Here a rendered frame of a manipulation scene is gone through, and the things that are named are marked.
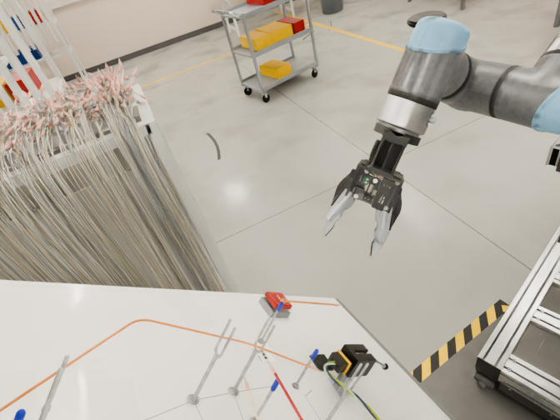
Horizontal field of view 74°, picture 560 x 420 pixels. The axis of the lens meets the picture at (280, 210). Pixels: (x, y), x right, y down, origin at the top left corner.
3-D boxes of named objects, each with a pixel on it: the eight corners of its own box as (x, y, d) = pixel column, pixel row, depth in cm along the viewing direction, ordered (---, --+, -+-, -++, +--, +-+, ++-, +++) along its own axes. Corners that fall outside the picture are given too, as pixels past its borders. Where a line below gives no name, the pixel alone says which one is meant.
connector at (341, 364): (352, 370, 68) (357, 362, 68) (336, 373, 65) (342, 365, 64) (342, 357, 70) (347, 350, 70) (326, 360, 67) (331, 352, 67)
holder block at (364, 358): (367, 376, 70) (377, 360, 69) (347, 377, 67) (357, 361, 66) (352, 359, 74) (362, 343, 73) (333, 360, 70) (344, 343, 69)
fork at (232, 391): (226, 387, 58) (264, 317, 55) (235, 386, 60) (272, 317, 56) (231, 397, 57) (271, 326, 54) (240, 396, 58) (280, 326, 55)
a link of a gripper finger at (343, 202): (306, 232, 61) (343, 192, 57) (313, 222, 66) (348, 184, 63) (320, 244, 61) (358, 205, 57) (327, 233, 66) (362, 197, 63)
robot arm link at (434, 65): (487, 37, 51) (457, 14, 46) (449, 115, 55) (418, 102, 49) (438, 31, 56) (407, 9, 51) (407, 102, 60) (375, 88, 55)
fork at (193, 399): (185, 395, 54) (224, 317, 50) (197, 393, 55) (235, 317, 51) (189, 406, 52) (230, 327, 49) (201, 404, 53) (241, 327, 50)
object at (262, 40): (296, 69, 495) (278, -23, 427) (320, 76, 460) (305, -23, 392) (235, 100, 463) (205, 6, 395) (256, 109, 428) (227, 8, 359)
